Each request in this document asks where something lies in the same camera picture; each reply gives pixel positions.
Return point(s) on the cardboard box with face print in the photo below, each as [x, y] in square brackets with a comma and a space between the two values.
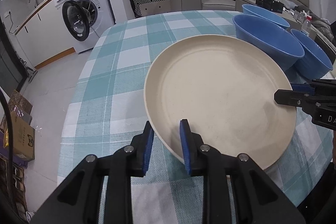
[23, 140]

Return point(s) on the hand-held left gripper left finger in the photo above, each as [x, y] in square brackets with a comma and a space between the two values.
[148, 148]

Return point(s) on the white wall outlet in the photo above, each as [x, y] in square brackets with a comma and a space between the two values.
[7, 14]

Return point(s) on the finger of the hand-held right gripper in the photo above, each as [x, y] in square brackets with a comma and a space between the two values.
[302, 87]
[291, 98]

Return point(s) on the brown speckled box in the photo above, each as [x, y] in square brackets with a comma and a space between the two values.
[18, 102]

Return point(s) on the dark storage rack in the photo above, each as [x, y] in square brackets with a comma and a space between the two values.
[13, 182]

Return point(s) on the blue bowl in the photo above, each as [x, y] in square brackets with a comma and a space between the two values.
[312, 56]
[265, 14]
[267, 40]

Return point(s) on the white washing machine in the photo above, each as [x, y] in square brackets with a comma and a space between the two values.
[97, 8]

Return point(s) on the black white patterned rug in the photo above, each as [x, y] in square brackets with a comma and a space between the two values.
[149, 2]

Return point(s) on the grey sofa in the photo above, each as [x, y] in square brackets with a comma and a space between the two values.
[218, 5]

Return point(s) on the black box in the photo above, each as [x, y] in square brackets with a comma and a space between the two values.
[270, 3]

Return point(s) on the cream round plate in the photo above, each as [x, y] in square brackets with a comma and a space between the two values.
[223, 87]

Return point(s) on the clear plastic bottle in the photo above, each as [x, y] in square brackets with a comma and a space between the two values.
[307, 24]

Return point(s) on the kitchen faucet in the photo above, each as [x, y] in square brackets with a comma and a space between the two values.
[34, 1]

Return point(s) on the teal checkered tablecloth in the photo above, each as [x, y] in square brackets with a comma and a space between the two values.
[118, 61]

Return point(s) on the white lower kitchen cabinets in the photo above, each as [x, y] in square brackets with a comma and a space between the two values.
[44, 35]

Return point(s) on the black glass door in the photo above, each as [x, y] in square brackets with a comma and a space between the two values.
[10, 66]

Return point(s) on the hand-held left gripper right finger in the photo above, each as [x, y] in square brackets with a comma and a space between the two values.
[185, 145]

